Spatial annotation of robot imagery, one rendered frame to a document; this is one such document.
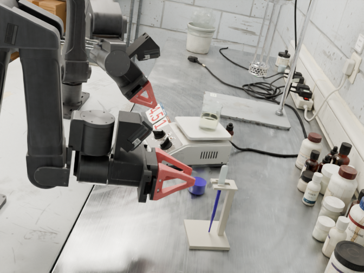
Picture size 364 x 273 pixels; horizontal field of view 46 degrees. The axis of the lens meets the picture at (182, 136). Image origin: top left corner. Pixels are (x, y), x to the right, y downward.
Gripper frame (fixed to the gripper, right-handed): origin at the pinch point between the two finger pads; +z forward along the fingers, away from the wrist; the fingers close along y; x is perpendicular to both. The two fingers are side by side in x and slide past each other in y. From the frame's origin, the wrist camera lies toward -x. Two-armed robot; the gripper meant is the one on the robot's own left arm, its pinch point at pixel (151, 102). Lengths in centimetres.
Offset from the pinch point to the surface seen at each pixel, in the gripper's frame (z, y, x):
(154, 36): 83, 232, -19
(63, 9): 21, 235, 19
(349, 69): 45, 10, -52
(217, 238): 11.3, -38.5, 6.2
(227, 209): 7.8, -37.7, 0.8
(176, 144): 8.2, -9.7, 2.0
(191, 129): 9.5, -7.2, -2.9
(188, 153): 11.0, -11.8, 1.4
